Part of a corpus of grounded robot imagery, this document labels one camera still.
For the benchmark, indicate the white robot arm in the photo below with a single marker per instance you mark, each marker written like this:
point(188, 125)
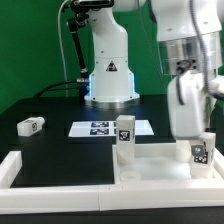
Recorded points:
point(188, 38)

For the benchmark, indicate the white U-shaped obstacle fence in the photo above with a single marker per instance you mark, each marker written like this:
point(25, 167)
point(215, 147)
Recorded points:
point(95, 197)

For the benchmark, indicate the paper sheet with fiducial markers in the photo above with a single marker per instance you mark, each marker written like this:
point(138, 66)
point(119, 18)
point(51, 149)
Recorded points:
point(106, 128)

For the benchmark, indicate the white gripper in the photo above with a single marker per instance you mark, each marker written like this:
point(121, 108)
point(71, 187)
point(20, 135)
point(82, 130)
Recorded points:
point(188, 121)

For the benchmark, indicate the white square tabletop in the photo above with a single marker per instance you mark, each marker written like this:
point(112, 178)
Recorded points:
point(156, 164)

